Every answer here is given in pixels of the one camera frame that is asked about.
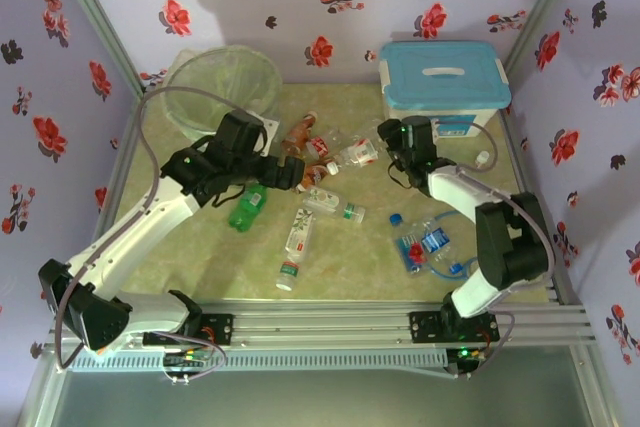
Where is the brown tea plastic bottle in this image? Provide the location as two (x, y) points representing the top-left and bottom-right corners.
(299, 164), (331, 193)

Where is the white flower label bottle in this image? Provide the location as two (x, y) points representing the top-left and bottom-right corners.
(301, 185), (367, 224)

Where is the clear bottle white red label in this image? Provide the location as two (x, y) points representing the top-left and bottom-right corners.
(327, 135), (384, 173)

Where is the right aluminium frame post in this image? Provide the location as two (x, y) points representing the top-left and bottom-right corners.
(502, 0), (587, 73)

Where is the brown coffee plastic bottle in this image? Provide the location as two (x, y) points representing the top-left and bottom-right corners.
(280, 111), (319, 156)

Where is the left aluminium frame post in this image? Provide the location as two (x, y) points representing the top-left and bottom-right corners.
(44, 0), (149, 98)

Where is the aluminium frame post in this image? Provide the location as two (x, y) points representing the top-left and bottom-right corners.
(44, 0), (149, 98)
(502, 0), (587, 73)

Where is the white leaf label bottle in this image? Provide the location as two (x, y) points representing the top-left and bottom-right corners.
(275, 206), (317, 293)

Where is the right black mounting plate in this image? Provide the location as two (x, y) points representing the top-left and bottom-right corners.
(408, 310), (501, 343)

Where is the clear bottle blue label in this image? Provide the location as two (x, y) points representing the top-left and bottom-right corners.
(418, 219), (471, 278)

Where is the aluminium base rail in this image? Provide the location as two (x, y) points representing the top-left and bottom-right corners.
(44, 299), (599, 348)

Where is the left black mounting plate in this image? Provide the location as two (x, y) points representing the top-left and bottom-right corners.
(142, 313), (236, 348)

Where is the black controller with green light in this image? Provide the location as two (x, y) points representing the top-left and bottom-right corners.
(447, 346), (489, 378)

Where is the blue cap red flower bottle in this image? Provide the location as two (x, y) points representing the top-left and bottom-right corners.
(388, 213), (431, 278)

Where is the green circuit board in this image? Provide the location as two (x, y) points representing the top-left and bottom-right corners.
(162, 351), (211, 368)

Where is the white storage box blue lid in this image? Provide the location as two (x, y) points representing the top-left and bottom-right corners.
(377, 40), (514, 141)

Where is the blue plastic tube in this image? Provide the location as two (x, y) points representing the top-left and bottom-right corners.
(430, 210), (482, 281)

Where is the black mounting plate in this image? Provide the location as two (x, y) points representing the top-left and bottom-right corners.
(142, 313), (236, 348)
(408, 310), (501, 343)

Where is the green plastic bottle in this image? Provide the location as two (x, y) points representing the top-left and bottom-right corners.
(228, 184), (270, 234)

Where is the grey slotted cable duct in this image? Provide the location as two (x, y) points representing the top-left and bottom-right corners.
(67, 346), (449, 373)

